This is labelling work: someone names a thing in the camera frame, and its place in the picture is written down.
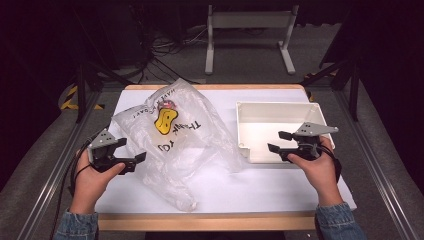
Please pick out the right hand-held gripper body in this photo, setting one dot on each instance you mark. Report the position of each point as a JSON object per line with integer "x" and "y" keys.
{"x": 311, "y": 130}

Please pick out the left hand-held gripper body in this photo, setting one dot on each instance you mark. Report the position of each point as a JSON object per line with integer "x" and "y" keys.
{"x": 101, "y": 141}

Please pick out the clear plastic bag yellow print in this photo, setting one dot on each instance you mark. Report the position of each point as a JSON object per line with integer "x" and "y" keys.
{"x": 186, "y": 150}

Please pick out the person's left hand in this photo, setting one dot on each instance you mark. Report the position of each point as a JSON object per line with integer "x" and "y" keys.
{"x": 87, "y": 186}

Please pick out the person's right hand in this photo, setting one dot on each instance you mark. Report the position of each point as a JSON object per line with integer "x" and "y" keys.
{"x": 323, "y": 176}

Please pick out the white plastic bin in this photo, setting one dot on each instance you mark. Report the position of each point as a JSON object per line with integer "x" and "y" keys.
{"x": 263, "y": 120}

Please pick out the yellow black hazard tape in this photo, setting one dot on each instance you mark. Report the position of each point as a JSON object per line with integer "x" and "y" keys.
{"x": 68, "y": 100}

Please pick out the black metal stand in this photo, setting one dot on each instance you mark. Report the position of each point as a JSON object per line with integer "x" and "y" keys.
{"x": 354, "y": 86}
{"x": 81, "y": 86}

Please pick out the small red object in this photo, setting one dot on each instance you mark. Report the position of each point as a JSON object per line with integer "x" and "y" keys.
{"x": 167, "y": 104}

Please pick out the white metal stand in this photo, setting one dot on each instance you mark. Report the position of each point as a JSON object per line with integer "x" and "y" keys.
{"x": 250, "y": 20}

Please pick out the aluminium rail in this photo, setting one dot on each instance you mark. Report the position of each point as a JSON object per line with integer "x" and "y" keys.
{"x": 56, "y": 166}
{"x": 376, "y": 166}

